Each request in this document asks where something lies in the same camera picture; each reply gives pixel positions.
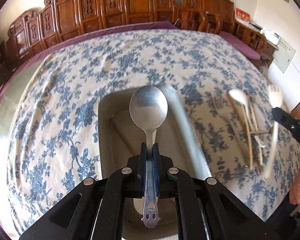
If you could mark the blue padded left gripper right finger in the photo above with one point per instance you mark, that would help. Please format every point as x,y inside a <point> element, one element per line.
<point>206,209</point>

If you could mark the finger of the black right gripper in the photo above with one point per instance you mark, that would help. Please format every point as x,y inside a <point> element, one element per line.
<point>287,121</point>

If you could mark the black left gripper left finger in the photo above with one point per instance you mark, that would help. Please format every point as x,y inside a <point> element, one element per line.
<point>94,208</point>

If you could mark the white plastic fork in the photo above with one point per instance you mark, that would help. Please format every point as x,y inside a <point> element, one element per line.
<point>276,100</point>

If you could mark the large metal spoon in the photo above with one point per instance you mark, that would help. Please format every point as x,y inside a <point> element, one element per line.
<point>148,109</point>

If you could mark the cream chopstick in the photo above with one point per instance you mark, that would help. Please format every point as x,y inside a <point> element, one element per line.
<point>257,138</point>

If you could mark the brown wooden chopstick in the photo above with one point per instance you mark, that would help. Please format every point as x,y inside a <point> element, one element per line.
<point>247,130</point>

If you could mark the wooden side table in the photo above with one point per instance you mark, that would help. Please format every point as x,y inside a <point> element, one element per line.
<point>267,54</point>

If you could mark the blue floral tablecloth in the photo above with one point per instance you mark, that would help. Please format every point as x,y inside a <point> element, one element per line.
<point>72,121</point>

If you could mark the grey metal utensil tray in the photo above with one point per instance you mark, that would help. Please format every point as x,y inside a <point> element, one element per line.
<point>120,139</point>

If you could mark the purple armchair cushion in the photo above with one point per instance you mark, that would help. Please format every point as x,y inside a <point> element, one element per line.
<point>248,52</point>

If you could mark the white router box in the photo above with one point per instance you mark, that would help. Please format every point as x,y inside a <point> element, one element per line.
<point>271,36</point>

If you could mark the red card on table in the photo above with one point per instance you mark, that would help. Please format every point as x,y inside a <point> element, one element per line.
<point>241,15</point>

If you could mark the purple sofa cushion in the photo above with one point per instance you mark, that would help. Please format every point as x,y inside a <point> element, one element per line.
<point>119,29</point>

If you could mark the carved wooden sofa bench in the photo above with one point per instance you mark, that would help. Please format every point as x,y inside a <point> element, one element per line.
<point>60,20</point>

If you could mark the white wall panel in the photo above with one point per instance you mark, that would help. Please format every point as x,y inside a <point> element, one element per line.
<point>284,55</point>

